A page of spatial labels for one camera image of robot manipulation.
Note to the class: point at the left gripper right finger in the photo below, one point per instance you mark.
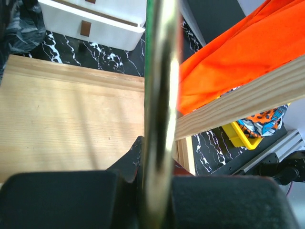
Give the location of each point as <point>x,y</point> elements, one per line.
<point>228,202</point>

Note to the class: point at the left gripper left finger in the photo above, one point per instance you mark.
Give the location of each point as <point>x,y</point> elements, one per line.
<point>95,199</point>

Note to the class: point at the patterned blue orange shorts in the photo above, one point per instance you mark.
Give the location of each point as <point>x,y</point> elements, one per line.
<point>263,124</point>

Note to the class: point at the dark green hanger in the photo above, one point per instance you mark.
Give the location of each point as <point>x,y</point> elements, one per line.
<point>161,80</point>

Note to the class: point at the dark grey patterned shorts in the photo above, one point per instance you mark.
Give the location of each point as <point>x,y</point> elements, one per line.
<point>22,28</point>

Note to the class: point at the black marbled mat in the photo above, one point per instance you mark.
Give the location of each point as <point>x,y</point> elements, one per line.
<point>211,149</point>

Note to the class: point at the yellow plastic tray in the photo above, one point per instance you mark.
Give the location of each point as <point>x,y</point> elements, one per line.
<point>238,138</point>

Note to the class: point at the wooden clothes rack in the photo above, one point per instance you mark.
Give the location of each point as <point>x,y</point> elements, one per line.
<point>60,117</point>

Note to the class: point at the white drawer unit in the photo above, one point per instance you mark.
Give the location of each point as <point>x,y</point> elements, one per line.
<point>114,23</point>

